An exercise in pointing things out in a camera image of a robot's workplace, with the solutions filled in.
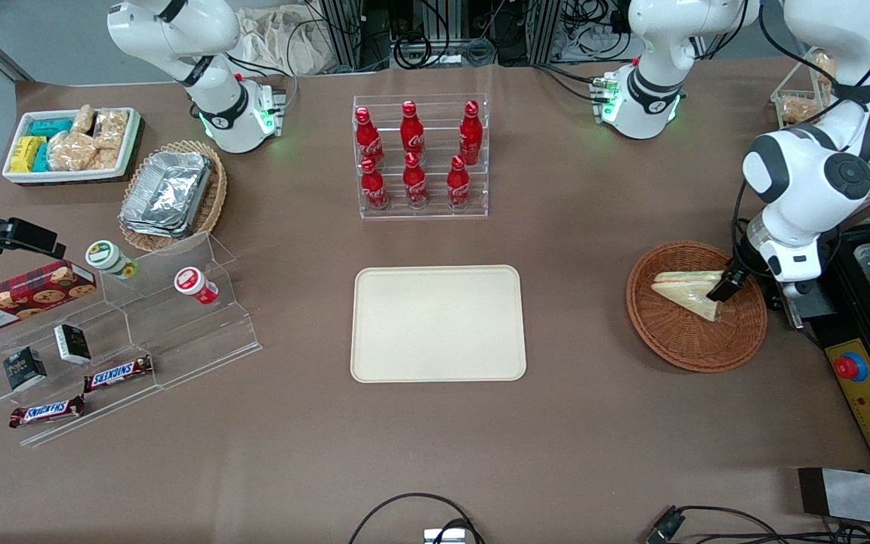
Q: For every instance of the yellow snack packet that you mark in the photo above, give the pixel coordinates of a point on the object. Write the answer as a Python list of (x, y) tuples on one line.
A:
[(25, 153)]

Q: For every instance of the grey board dark frame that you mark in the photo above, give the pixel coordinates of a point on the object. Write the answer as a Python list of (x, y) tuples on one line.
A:
[(865, 497)]

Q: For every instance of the black Face print box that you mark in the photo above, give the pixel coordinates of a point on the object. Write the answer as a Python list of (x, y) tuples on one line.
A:
[(24, 369)]

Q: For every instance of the light oval wicker basket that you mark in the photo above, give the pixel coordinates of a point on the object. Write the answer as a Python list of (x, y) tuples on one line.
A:
[(212, 204)]

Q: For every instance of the small silver device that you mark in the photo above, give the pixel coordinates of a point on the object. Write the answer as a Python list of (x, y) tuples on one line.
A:
[(444, 536)]

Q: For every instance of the green lid sunflower cup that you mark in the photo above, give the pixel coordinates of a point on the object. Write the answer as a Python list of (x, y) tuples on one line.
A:
[(106, 257)]

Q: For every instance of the brown round wicker basket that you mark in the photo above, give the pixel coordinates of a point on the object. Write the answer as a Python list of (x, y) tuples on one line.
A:
[(684, 344)]

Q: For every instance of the clear acrylic bottle rack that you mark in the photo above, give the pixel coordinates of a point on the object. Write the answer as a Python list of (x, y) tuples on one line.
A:
[(435, 215)]

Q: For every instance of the teal snack packet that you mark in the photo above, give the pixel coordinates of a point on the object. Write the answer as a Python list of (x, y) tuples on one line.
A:
[(50, 127), (41, 157)]

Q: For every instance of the black box white label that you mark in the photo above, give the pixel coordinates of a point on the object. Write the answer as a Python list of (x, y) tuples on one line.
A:
[(72, 344)]

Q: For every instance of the Walkers red tartan cookie box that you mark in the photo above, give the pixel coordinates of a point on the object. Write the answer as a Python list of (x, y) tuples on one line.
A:
[(20, 298)]

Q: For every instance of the clear acrylic stepped stand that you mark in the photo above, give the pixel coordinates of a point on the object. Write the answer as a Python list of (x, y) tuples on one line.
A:
[(178, 340)]

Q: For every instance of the triangular sandwich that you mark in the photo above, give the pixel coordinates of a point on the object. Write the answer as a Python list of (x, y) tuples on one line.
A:
[(688, 291)]

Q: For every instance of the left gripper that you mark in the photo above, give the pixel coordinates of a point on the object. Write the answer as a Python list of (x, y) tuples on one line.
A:
[(740, 264)]

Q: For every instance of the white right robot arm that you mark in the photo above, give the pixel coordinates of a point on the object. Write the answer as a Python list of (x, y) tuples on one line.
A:
[(216, 106)]

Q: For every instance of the yellow emergency stop box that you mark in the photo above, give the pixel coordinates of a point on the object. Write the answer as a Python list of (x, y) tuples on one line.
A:
[(869, 412)]

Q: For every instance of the red lid yogurt cup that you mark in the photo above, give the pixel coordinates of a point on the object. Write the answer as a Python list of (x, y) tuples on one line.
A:
[(193, 285)]

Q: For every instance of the Snickers chocolate bar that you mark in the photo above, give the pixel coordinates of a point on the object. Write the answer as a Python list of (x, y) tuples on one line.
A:
[(47, 412), (118, 372)]

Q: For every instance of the aluminium frame post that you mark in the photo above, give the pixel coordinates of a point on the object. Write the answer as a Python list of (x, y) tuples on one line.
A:
[(348, 34), (544, 30)]

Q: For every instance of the cream plastic tray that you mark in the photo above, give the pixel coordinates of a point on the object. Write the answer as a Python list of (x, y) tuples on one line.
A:
[(435, 325)]

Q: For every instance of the red emergency stop button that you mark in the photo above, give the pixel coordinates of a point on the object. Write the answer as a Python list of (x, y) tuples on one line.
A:
[(850, 368)]

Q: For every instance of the beige crumpled cloth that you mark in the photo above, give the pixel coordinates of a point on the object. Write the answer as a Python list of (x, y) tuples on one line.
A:
[(284, 41)]

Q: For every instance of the red cola bottle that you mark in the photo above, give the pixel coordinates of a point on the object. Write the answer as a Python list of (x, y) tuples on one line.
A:
[(365, 136), (470, 132), (414, 181), (373, 185), (411, 130), (458, 183)]

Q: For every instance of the stacked foil containers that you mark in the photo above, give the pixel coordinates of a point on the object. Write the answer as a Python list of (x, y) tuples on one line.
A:
[(167, 193)]

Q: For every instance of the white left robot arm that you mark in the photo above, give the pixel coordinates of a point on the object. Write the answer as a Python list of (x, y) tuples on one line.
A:
[(805, 174)]

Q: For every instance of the bagged bread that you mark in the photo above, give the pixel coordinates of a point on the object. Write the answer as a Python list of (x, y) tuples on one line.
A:
[(825, 66), (797, 112)]

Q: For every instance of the clear bag of crackers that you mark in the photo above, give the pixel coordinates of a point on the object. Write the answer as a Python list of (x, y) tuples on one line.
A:
[(84, 119), (71, 151), (105, 159), (114, 127)]

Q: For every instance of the white plastic bin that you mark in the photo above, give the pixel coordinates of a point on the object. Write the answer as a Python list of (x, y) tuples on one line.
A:
[(16, 175)]

